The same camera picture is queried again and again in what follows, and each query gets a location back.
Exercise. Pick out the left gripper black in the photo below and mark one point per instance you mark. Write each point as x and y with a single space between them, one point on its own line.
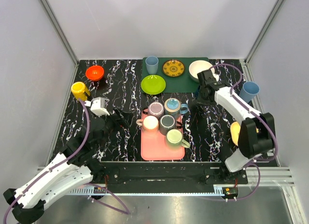
115 117

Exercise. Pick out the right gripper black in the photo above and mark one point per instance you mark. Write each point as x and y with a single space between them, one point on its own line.
200 99

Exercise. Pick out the light green mug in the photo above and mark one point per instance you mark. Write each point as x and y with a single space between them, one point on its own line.
175 140

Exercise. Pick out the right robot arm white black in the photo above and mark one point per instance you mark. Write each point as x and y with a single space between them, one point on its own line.
263 142

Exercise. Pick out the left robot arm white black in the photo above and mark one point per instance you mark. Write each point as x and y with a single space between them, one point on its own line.
74 166

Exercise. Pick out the pink mug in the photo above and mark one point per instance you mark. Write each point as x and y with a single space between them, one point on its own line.
148 124

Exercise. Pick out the purple mug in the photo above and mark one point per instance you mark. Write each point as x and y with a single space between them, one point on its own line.
156 109

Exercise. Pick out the light blue mug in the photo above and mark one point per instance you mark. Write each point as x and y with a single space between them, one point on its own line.
175 108

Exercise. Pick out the yellow mug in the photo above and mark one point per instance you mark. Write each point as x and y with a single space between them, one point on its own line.
80 91

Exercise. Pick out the grey mug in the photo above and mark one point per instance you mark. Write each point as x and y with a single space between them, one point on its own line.
167 123

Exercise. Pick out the white bowl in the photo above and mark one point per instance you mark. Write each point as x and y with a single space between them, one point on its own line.
197 67

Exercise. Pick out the dark green mat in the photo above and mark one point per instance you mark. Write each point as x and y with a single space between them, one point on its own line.
181 84

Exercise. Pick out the yellow patterned plate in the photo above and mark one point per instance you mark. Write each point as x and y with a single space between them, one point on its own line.
173 68

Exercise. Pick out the blue cup at right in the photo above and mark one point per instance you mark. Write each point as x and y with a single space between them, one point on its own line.
249 91

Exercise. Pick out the pink tray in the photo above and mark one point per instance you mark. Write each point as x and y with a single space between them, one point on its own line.
154 147

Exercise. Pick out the lime green plate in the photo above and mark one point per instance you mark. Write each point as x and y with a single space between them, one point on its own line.
153 84

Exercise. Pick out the yellow orange bowl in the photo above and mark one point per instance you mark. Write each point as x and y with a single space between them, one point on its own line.
234 134

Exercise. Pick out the red bowl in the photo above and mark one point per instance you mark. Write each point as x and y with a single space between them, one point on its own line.
95 73

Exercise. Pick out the blue cup on mat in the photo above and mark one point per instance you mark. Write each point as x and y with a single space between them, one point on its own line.
152 64

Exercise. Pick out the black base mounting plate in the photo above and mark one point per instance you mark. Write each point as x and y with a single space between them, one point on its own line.
196 171

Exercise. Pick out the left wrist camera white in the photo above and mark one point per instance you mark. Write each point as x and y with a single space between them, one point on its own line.
97 106

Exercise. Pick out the right aluminium frame post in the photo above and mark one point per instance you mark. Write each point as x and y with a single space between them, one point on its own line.
272 15

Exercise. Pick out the aluminium frame post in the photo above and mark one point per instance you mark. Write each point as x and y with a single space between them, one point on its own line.
272 15
58 29

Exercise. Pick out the front aluminium rail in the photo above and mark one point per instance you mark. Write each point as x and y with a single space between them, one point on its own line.
153 188

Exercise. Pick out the left aluminium frame post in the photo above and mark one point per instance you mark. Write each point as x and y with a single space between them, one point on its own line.
58 29

